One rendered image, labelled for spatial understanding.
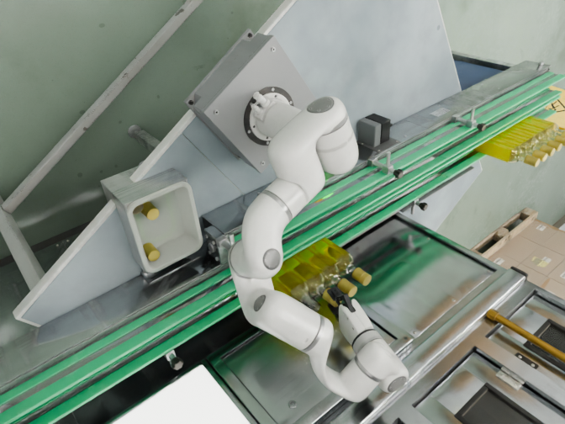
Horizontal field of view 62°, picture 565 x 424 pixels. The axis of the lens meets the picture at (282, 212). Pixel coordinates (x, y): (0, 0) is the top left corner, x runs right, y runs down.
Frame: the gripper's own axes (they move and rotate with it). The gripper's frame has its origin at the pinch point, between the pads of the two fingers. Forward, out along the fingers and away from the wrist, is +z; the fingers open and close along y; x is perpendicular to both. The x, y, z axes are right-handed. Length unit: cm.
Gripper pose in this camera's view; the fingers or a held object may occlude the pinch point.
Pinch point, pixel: (335, 300)
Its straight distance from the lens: 129.4
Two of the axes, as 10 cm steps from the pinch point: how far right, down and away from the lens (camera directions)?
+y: -0.8, -8.1, -5.9
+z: -4.0, -5.1, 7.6
